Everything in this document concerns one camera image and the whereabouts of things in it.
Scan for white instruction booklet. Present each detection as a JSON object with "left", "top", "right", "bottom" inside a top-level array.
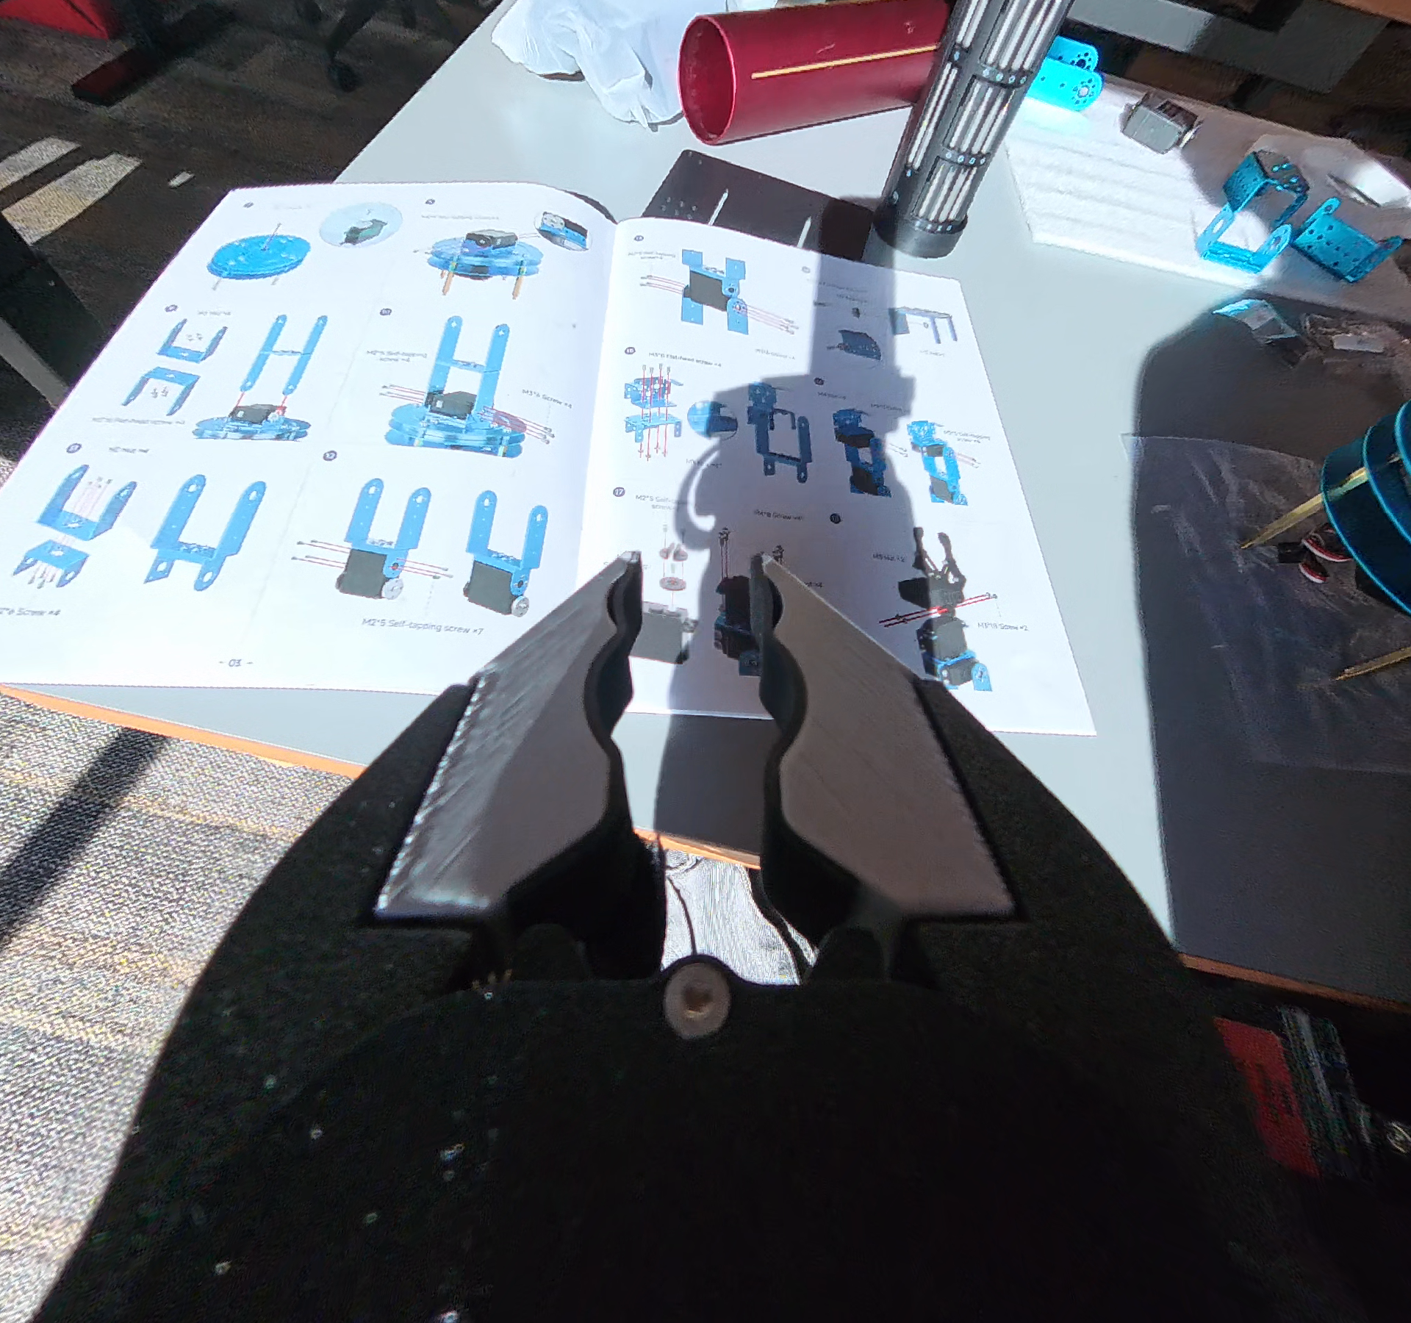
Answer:
[{"left": 0, "top": 180, "right": 1098, "bottom": 738}]

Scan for black screwdriver bit holder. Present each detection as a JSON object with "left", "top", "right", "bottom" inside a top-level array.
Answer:
[{"left": 865, "top": 0, "right": 1120, "bottom": 259}]

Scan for orange-edged office desk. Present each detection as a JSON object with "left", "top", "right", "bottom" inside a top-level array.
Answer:
[{"left": 899, "top": 0, "right": 1411, "bottom": 95}]

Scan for red metal tube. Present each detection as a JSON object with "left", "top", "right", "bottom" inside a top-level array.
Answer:
[{"left": 675, "top": 0, "right": 954, "bottom": 147}]

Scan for blue multi-hole metal bracket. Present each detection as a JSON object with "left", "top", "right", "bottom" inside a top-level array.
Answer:
[{"left": 1200, "top": 148, "right": 1309, "bottom": 267}]

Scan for white crumpled plastic bag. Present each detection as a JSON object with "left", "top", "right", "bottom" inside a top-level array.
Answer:
[{"left": 491, "top": 0, "right": 783, "bottom": 127}]

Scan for blue U-shaped metal bracket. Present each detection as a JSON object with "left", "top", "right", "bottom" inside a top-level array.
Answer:
[{"left": 1287, "top": 195, "right": 1406, "bottom": 284}]

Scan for white foam sheet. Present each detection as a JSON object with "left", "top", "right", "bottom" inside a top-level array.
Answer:
[{"left": 1003, "top": 76, "right": 1411, "bottom": 276}]

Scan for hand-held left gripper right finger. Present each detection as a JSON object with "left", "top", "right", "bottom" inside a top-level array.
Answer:
[{"left": 750, "top": 552, "right": 1018, "bottom": 944}]

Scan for black office chair base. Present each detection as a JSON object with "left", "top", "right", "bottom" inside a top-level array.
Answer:
[{"left": 296, "top": 0, "right": 447, "bottom": 95}]

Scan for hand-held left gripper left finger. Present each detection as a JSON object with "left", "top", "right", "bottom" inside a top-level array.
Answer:
[{"left": 375, "top": 550, "right": 668, "bottom": 954}]

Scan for grey desk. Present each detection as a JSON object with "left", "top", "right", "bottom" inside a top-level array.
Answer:
[{"left": 0, "top": 0, "right": 1411, "bottom": 1009}]

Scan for black servo motor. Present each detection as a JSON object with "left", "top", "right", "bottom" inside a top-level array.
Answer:
[{"left": 1122, "top": 90, "right": 1200, "bottom": 152}]

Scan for black metal plate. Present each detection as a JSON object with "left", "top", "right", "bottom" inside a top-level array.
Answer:
[{"left": 639, "top": 148, "right": 872, "bottom": 259}]

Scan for large clear plastic bag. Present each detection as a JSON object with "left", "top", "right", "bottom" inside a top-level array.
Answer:
[{"left": 1122, "top": 430, "right": 1411, "bottom": 773}]

